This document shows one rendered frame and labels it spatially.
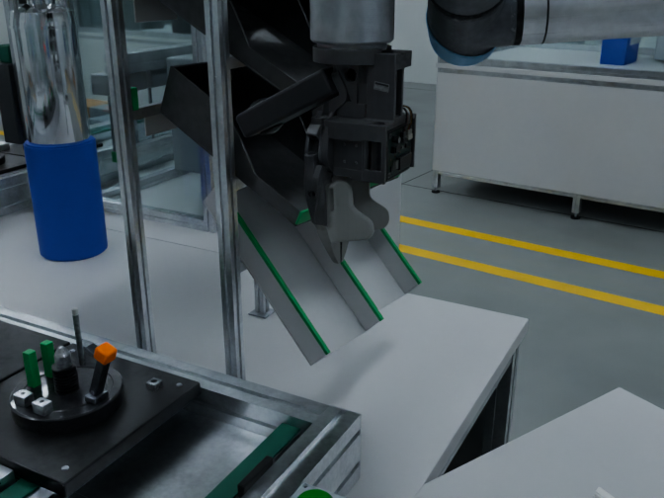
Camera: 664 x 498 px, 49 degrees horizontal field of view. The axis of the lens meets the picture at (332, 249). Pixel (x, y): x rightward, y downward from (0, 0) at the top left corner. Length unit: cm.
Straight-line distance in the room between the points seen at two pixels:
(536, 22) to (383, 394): 66
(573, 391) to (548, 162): 221
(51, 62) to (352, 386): 95
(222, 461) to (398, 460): 25
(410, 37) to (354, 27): 979
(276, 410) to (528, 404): 194
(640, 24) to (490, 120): 419
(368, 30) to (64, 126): 116
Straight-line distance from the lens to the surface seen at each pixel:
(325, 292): 109
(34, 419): 98
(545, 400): 287
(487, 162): 501
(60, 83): 171
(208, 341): 136
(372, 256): 122
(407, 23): 1045
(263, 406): 99
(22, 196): 223
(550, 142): 483
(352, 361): 128
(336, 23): 65
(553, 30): 76
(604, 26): 77
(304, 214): 94
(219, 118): 95
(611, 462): 112
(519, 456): 109
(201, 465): 97
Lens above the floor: 150
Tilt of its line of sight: 21 degrees down
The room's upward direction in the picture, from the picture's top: straight up
